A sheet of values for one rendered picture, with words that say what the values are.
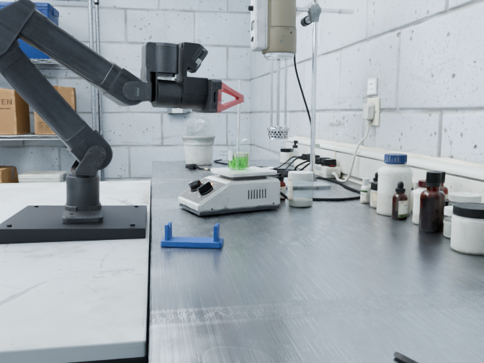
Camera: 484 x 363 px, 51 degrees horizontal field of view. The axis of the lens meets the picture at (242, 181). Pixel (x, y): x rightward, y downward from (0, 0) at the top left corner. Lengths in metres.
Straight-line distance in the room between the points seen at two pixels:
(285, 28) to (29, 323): 1.15
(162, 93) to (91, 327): 0.59
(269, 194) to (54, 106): 0.48
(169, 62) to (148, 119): 2.49
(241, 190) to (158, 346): 0.64
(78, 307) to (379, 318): 0.33
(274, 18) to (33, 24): 0.74
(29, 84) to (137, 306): 0.53
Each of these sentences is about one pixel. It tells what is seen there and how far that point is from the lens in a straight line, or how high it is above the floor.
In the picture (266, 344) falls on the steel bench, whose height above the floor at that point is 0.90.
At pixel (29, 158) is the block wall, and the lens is 3.62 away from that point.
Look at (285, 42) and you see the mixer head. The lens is 1.51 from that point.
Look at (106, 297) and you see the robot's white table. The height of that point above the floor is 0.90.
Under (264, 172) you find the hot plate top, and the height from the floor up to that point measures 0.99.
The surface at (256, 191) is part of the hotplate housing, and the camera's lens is 1.11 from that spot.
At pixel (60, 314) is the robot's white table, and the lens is 0.60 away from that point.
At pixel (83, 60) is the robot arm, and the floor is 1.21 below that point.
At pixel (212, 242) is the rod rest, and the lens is 0.82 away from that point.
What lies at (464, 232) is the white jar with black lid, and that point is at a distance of 0.86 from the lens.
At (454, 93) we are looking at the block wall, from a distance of 1.26.
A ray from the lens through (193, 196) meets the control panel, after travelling 1.12.
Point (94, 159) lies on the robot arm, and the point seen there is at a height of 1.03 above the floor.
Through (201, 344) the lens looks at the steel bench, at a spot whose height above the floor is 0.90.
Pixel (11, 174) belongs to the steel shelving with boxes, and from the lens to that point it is 3.42.
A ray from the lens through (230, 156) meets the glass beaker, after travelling 1.13.
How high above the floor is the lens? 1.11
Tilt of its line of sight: 8 degrees down
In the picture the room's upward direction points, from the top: straight up
